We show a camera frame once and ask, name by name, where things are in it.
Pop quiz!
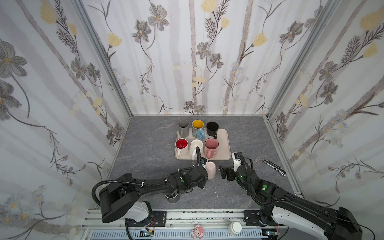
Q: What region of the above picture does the light pink mug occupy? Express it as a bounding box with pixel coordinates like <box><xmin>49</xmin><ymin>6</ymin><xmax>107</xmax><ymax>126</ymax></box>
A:
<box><xmin>205</xmin><ymin>161</ymin><xmax>217</xmax><ymax>180</ymax></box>

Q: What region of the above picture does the pink patterned mug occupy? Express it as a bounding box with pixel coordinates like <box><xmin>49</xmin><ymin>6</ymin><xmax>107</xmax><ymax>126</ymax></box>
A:
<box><xmin>204</xmin><ymin>138</ymin><xmax>219</xmax><ymax>159</ymax></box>

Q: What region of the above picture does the white ribbed mug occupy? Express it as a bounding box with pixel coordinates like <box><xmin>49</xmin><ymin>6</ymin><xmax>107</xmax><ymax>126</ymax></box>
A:
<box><xmin>190</xmin><ymin>139</ymin><xmax>204</xmax><ymax>161</ymax></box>

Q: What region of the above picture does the cream white mug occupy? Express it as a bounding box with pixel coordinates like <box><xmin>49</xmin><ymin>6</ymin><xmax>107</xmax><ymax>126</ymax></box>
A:
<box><xmin>175</xmin><ymin>138</ymin><xmax>189</xmax><ymax>158</ymax></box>

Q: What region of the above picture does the blue butterfly mug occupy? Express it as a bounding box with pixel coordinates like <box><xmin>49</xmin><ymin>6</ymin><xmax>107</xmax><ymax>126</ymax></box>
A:
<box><xmin>192</xmin><ymin>120</ymin><xmax>206</xmax><ymax>140</ymax></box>

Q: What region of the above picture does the white black two-tone mug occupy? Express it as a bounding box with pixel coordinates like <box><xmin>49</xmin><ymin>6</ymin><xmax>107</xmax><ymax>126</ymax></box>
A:
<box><xmin>206</xmin><ymin>122</ymin><xmax>219</xmax><ymax>139</ymax></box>

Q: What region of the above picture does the grey ceramic mug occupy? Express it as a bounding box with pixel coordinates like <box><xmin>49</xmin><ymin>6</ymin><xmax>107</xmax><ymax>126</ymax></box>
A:
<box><xmin>178</xmin><ymin>120</ymin><xmax>190</xmax><ymax>138</ymax></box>

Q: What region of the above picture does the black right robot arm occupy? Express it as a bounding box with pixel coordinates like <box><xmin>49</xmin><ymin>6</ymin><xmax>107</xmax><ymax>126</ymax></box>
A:
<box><xmin>219</xmin><ymin>165</ymin><xmax>363</xmax><ymax>240</ymax></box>

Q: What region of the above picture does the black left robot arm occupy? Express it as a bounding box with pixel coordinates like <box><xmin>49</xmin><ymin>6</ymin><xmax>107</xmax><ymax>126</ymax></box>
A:
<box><xmin>92</xmin><ymin>166</ymin><xmax>208</xmax><ymax>223</ymax></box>

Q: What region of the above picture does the beige plastic tray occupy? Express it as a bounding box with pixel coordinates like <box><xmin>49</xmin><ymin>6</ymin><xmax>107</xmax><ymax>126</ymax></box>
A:
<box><xmin>174</xmin><ymin>128</ymin><xmax>232</xmax><ymax>161</ymax></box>

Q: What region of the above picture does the white round cap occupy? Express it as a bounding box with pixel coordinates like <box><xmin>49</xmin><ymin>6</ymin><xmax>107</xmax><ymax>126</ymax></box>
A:
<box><xmin>228</xmin><ymin>222</ymin><xmax>243</xmax><ymax>236</ymax></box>

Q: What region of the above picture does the pink cartoon figure sticker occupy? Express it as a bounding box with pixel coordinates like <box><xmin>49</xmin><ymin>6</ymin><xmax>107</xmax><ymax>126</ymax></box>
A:
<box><xmin>191</xmin><ymin>224</ymin><xmax>204</xmax><ymax>240</ymax></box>

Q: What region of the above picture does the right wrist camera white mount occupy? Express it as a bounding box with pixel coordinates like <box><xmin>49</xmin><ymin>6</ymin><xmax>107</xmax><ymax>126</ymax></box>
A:
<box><xmin>232</xmin><ymin>152</ymin><xmax>245</xmax><ymax>172</ymax></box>

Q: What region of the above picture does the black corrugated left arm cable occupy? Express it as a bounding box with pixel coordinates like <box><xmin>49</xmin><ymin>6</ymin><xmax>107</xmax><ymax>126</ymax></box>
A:
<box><xmin>91</xmin><ymin>146</ymin><xmax>202</xmax><ymax>208</ymax></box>

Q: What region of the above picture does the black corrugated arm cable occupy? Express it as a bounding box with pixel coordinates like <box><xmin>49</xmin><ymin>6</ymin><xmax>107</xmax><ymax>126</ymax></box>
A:
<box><xmin>238</xmin><ymin>154</ymin><xmax>296</xmax><ymax>208</ymax></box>
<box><xmin>91</xmin><ymin>146</ymin><xmax>202</xmax><ymax>208</ymax></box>

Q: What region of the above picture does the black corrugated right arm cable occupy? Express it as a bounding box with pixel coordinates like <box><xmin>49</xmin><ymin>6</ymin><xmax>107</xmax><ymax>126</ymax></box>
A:
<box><xmin>238</xmin><ymin>154</ymin><xmax>296</xmax><ymax>208</ymax></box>

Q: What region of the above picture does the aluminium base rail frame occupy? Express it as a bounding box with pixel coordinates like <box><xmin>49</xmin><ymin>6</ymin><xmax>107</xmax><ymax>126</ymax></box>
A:
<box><xmin>81</xmin><ymin>209</ymin><xmax>289</xmax><ymax>240</ymax></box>

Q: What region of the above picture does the aluminium corner frame post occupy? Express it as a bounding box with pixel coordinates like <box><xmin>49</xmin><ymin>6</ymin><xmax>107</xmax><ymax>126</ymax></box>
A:
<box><xmin>266</xmin><ymin>1</ymin><xmax>339</xmax><ymax>120</ymax></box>

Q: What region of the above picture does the left aluminium corner post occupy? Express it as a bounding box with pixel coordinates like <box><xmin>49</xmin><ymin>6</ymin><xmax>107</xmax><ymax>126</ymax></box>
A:
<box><xmin>71</xmin><ymin>0</ymin><xmax>134</xmax><ymax>119</ymax></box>

